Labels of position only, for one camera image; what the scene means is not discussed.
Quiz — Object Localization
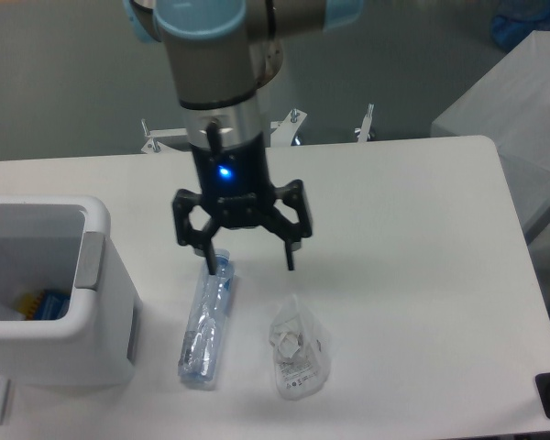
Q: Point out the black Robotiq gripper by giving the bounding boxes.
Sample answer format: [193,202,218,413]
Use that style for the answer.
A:
[171,134,314,276]

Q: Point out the crushed clear plastic bottle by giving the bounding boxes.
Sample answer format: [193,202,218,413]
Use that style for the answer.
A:
[178,249,235,390]

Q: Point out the clear plastic wrapper bag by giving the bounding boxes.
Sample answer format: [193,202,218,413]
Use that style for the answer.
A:
[269,295,332,401]

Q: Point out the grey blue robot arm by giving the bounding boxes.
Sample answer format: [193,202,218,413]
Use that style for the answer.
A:
[125,1,363,273]

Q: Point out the white trash can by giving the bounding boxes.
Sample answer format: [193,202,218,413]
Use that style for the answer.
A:
[0,195,141,386]

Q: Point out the blue yellow trash item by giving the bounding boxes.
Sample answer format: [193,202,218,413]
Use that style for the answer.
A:
[15,289,71,321]

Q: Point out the metal table clamp right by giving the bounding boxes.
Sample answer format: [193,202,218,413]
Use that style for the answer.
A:
[354,103,376,143]

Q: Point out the white covered side table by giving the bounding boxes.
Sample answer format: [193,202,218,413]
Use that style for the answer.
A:
[430,31,550,239]

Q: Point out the blue bag in background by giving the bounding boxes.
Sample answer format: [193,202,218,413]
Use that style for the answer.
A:
[489,1,550,52]

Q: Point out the white table bracket middle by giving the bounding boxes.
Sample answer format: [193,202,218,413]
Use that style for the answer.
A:
[269,108,308,147]

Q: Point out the white table bracket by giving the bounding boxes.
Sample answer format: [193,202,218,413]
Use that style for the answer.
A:
[140,118,191,154]
[269,108,308,147]

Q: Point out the white table bracket left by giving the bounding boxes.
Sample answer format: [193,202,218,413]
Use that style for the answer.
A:
[140,118,191,154]

